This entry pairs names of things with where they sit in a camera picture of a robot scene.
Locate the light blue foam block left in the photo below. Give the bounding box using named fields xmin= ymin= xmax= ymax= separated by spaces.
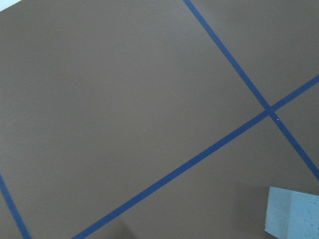
xmin=265 ymin=187 xmax=319 ymax=239

